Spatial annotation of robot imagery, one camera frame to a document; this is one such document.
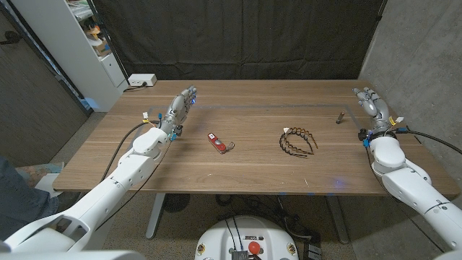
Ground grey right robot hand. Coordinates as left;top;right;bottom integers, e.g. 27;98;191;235
352;86;393;137

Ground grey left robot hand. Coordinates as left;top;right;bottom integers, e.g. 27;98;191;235
157;85;198;142

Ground black wavy toothed headband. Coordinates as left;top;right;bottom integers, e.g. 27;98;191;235
279;126;319;159

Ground white power socket box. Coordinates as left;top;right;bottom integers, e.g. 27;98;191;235
128;73;158;87

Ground red pocket knife with keyring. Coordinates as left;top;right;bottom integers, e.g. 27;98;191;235
207;132;236;155

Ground black round fan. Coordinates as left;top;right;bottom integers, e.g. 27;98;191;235
162;194;191;213

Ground cardboard box with blue tape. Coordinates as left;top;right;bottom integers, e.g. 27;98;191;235
94;38;112;57

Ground black curtain backdrop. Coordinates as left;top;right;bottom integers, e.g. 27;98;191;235
92;0;387;81

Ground grey table leg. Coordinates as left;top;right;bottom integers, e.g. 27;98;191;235
324;196;350;245
145;193;167;240

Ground white shelf cabinet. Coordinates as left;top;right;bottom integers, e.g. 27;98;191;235
10;0;129;113

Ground white robot torso base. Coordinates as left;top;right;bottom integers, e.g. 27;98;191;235
194;215;300;260

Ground person in blue jeans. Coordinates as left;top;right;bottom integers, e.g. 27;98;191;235
0;155;61;241

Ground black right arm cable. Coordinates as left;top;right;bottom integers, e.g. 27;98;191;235
395;126;462;155

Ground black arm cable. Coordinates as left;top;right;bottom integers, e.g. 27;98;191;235
395;126;462;155
100;120;162;181

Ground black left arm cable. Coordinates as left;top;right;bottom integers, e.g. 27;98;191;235
100;120;162;181

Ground black door handle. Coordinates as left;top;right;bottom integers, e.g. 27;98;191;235
0;30;22;45

